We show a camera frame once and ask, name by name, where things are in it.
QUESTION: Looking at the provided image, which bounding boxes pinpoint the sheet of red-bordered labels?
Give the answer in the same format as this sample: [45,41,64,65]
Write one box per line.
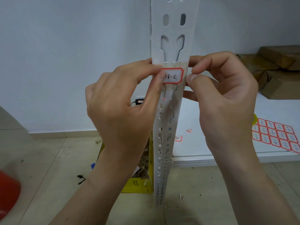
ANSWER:
[251,118,300,154]

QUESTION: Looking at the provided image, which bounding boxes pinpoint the red-bordered white label sticker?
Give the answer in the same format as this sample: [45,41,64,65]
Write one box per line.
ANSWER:
[160,67,185,85]

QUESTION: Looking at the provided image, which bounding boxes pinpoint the brown wrapped parcel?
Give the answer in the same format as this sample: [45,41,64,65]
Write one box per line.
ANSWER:
[257,45,300,71]
[236,54,280,90]
[260,70,300,100]

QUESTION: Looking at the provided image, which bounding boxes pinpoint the white slotted metal shelf post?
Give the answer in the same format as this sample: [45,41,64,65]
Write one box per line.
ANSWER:
[150,0,201,207]

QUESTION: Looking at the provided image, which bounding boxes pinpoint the black power plug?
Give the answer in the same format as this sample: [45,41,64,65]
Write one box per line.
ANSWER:
[130,98,145,107]

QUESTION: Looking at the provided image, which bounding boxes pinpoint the paper scraps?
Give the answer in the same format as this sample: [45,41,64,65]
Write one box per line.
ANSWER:
[131,144,151,179]

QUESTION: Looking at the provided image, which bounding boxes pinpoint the person's right hand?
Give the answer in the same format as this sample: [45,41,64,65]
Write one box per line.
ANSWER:
[183,51,259,151]

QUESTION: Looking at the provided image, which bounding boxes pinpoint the person's left hand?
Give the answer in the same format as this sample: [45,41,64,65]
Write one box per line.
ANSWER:
[85,58,166,153]

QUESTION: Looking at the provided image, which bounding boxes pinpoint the white shelf board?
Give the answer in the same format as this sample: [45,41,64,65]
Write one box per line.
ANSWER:
[172,91,300,168]

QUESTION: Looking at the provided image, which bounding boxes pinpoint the person's right forearm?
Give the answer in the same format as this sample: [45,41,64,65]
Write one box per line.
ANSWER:
[208,138,300,225]

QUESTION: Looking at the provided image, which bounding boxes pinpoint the person's left forearm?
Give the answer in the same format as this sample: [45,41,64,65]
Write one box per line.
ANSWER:
[49,138,153,225]

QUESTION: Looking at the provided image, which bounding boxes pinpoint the red plastic stool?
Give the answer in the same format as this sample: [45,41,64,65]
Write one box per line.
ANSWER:
[0,170,22,220]

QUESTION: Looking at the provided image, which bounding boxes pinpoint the yellow cardboard box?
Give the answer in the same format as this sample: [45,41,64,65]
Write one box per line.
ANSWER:
[97,135,154,194]

